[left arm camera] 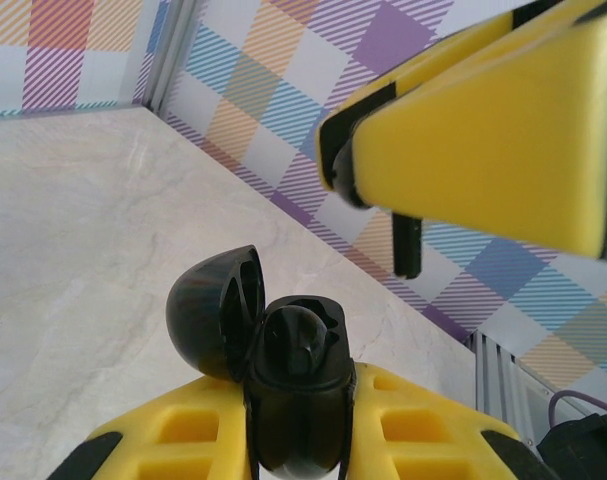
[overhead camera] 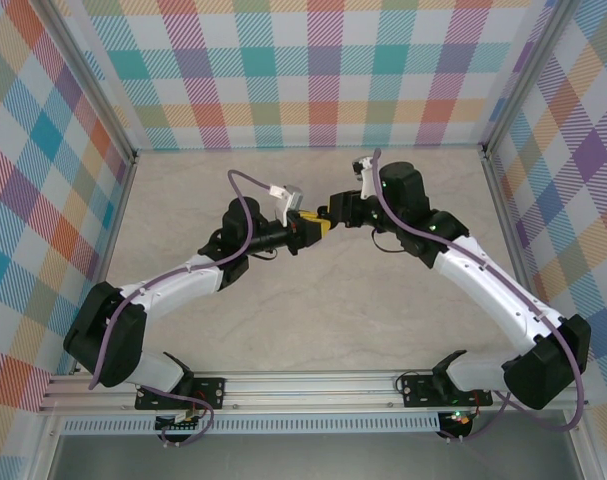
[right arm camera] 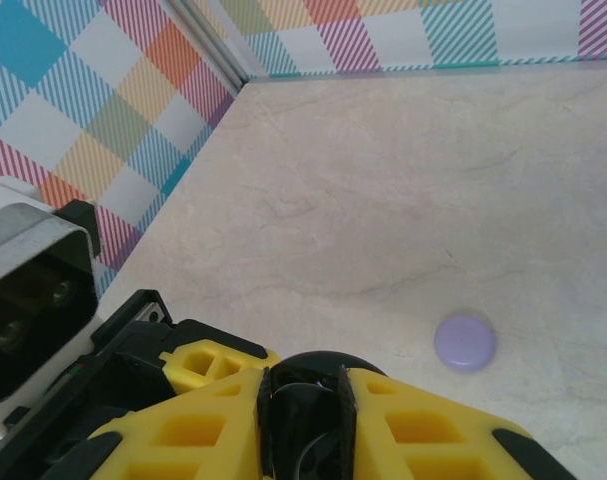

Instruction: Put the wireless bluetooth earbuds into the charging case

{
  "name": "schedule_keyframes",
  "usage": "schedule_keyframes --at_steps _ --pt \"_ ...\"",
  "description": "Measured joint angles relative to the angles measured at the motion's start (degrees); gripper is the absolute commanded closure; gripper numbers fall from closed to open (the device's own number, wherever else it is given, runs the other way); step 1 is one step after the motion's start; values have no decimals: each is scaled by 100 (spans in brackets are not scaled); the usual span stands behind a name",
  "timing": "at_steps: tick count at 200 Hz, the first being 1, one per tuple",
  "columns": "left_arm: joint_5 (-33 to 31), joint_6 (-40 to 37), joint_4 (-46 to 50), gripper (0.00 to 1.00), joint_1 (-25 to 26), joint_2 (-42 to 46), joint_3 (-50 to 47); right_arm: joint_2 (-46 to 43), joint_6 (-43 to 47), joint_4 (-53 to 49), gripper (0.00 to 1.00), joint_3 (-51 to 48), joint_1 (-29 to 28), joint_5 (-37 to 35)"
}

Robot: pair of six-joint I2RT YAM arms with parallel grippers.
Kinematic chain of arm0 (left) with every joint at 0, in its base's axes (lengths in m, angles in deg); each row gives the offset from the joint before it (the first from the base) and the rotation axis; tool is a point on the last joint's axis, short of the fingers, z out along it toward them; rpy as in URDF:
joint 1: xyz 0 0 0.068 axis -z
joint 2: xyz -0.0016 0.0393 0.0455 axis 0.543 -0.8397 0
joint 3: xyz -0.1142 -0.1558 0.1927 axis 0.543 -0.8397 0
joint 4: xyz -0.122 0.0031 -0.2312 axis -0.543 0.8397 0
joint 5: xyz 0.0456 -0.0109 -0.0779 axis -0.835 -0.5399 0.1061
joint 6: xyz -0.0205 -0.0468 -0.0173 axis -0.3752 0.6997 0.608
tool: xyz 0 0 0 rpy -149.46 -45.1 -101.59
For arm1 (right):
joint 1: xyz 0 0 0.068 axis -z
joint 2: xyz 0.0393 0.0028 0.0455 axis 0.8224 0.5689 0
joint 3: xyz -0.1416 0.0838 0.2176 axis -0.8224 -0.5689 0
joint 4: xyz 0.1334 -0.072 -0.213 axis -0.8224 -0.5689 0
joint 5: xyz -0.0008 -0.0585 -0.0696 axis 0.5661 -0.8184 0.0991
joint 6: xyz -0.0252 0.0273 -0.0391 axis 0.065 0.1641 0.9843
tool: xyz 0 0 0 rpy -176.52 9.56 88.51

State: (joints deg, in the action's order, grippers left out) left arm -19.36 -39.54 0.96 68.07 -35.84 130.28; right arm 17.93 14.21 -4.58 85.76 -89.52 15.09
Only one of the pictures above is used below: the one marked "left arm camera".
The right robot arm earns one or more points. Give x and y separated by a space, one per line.
583 450

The aluminium right side rail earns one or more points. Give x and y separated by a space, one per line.
493 370

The black earbud charging case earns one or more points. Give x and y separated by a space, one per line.
293 410

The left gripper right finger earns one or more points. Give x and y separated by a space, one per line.
423 440

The aluminium right frame post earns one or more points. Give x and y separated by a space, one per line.
168 55

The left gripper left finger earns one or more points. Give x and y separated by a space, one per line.
183 430

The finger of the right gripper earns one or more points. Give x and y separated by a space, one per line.
433 65
483 140

